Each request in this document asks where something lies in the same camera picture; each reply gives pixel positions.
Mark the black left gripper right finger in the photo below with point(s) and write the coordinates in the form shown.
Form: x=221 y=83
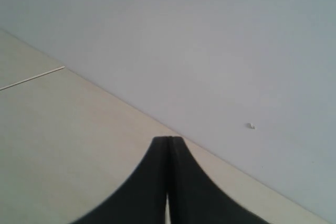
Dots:
x=194 y=197

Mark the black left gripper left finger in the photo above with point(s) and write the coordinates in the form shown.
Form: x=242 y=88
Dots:
x=142 y=197

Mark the small white wall clip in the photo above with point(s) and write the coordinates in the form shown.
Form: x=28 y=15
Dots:
x=251 y=126

